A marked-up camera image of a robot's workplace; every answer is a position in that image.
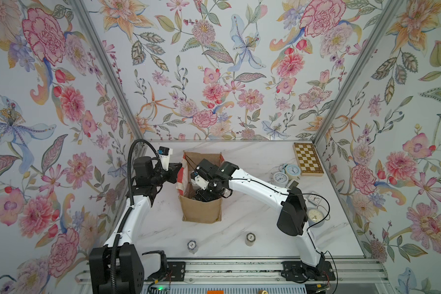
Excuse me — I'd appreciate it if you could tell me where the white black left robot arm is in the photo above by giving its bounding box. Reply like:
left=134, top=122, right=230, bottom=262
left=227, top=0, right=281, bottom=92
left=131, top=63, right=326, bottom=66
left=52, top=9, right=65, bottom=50
left=89, top=139, right=182, bottom=294

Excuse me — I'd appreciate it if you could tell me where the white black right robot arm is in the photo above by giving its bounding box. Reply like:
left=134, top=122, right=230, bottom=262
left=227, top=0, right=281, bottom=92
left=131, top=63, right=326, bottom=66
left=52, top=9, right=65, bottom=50
left=191, top=159, right=336, bottom=282

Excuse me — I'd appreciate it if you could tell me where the small silver cylinder clock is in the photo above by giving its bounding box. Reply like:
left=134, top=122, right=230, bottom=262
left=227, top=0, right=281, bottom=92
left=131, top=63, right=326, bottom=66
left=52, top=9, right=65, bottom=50
left=187, top=240, right=198, bottom=254

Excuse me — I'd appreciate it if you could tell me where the silver round alarm clock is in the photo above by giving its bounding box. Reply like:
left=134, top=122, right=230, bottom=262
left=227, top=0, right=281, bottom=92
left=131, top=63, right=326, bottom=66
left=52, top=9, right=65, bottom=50
left=271, top=171, right=289, bottom=187

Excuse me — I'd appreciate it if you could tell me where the light blue twin bell clock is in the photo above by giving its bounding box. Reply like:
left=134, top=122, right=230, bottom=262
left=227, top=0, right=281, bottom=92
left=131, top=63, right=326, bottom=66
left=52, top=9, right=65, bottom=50
left=279, top=164, right=301, bottom=180

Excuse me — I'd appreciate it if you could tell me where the white tilted digital clock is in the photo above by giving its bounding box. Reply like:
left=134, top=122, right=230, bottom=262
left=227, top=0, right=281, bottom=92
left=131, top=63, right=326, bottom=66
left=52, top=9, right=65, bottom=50
left=287, top=180, right=298, bottom=190

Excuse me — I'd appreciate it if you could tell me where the small white square clock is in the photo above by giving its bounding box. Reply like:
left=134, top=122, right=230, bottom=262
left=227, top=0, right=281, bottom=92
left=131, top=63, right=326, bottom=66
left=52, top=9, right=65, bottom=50
left=307, top=194, right=322, bottom=206

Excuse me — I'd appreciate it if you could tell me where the wooden chess board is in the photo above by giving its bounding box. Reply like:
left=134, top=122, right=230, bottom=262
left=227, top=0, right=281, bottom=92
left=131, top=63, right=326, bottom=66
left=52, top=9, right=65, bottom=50
left=293, top=142, right=324, bottom=176

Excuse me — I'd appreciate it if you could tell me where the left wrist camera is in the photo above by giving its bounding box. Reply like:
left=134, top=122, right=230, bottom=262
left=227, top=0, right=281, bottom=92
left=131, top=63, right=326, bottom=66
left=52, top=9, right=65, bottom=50
left=158, top=147, right=173, bottom=171

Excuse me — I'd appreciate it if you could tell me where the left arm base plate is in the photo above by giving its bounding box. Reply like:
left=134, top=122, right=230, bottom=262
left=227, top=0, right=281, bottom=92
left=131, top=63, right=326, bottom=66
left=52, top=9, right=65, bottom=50
left=145, top=262, right=186, bottom=282

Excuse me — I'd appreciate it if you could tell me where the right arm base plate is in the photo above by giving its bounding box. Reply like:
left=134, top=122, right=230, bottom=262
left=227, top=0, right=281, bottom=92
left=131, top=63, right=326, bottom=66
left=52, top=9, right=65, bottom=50
left=281, top=261, right=336, bottom=283

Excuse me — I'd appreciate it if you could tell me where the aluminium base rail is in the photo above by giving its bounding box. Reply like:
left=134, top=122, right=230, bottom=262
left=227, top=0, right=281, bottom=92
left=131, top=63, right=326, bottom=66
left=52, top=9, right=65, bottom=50
left=75, top=258, right=390, bottom=285

